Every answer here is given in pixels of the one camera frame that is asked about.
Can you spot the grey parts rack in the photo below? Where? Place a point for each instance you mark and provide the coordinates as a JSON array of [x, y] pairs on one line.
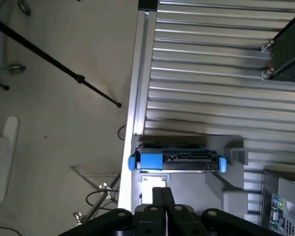
[[199, 186]]

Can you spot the open PC case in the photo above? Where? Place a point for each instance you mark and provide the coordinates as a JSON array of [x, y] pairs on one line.
[[292, 191]]

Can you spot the black tripod leg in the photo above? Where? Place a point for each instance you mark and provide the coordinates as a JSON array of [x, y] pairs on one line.
[[80, 79]]

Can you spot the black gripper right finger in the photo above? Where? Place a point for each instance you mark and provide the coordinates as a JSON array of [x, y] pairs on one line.
[[179, 221]]

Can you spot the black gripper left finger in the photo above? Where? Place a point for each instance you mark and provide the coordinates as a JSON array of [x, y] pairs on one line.
[[152, 221]]

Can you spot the white furniture foot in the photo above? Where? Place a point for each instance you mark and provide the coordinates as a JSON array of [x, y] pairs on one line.
[[7, 159]]

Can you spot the clear plastic plate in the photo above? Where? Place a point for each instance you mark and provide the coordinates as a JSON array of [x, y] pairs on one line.
[[96, 169]]

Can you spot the black table corner cap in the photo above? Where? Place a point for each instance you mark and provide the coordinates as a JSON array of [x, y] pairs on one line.
[[147, 4]]

